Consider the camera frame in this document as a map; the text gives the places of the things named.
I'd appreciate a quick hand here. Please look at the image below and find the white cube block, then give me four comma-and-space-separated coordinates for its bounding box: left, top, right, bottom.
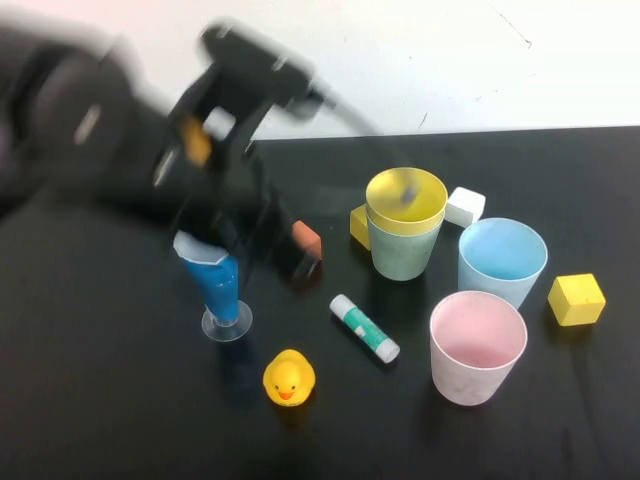
444, 186, 486, 226

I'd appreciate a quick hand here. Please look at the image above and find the orange cube block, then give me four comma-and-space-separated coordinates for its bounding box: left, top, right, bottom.
291, 220, 324, 261

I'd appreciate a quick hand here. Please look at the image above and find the yellow rubber duck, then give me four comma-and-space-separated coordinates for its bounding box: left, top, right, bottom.
262, 349, 317, 407

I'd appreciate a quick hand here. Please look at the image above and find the white green glue stick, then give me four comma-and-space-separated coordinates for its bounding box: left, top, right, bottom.
329, 293, 401, 364

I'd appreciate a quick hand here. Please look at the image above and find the grey left camera cable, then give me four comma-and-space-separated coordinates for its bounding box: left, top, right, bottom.
319, 84, 382, 137

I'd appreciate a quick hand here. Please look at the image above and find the large yellow cube block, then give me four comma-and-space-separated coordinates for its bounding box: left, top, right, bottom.
547, 272, 607, 328

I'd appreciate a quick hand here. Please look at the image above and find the small yellow cube block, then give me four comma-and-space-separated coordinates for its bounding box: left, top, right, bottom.
349, 205, 372, 251

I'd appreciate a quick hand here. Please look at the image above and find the blue wrapped conical plastic glass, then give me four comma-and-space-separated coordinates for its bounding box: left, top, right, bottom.
172, 229, 254, 344

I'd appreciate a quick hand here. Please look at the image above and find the yellow plastic cup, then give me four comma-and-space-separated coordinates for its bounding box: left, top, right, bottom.
364, 167, 449, 236

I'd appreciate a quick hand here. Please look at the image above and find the green plastic cup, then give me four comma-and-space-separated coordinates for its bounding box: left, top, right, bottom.
367, 214, 445, 282

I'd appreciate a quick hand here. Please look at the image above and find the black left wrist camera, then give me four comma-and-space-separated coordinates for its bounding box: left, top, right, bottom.
199, 19, 331, 121

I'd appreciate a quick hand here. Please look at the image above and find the pink plastic cup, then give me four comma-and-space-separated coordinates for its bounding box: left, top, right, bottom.
429, 290, 529, 407

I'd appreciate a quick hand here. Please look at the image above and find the blue plastic cup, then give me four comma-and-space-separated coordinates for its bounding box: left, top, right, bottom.
457, 217, 549, 311

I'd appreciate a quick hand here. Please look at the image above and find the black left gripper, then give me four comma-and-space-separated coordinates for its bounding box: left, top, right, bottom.
162, 64, 324, 301

